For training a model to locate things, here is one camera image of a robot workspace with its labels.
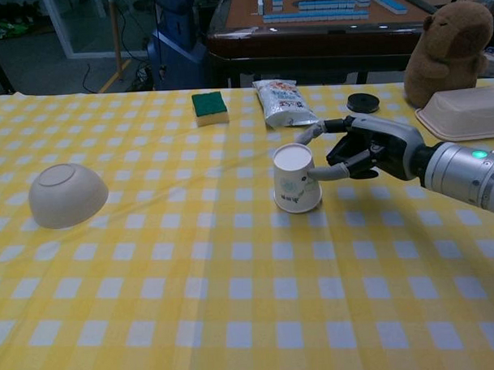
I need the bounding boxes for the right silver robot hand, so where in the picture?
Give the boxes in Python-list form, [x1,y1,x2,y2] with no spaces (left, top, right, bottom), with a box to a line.
[295,112,428,185]

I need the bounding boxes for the white paper cup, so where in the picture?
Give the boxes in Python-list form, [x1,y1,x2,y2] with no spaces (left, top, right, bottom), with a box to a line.
[272,142,324,215]

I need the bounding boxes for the black round disc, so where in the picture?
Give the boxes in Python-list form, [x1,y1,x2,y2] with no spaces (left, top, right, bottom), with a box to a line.
[346,92,380,114]

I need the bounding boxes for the beige takeout food container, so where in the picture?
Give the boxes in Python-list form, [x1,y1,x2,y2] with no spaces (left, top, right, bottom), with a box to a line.
[413,85,494,144]

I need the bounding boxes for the brown capybara plush toy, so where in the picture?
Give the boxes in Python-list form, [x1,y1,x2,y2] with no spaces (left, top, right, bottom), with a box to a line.
[401,0,494,110]

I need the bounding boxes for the white snack bag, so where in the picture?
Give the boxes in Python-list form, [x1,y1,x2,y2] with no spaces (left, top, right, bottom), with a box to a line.
[251,77,321,131]

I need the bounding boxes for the dark wooden mahjong table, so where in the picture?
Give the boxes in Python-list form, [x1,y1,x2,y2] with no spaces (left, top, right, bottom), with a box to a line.
[205,0,483,90]

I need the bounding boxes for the green and yellow sponge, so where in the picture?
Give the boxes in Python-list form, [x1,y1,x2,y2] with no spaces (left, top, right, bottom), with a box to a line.
[191,91,230,128]

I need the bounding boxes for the blue machine base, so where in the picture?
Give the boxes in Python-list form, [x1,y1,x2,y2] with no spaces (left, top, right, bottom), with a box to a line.
[145,0,213,92]

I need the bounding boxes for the yellow checkered tablecloth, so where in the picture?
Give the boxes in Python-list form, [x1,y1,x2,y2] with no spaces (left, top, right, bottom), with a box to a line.
[0,77,494,370]

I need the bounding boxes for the yellow wooden stick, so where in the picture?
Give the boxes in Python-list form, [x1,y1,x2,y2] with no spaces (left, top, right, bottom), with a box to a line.
[96,0,133,93]

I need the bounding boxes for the beige upturned bowl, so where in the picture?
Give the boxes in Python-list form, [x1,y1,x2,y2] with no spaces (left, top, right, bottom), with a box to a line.
[26,161,110,230]

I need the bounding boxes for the mahjong tile wall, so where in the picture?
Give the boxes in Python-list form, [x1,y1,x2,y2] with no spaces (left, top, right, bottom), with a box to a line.
[258,0,408,24]

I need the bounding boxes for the black cable tangle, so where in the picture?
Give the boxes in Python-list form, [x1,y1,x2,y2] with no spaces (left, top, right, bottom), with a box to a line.
[124,60,157,93]

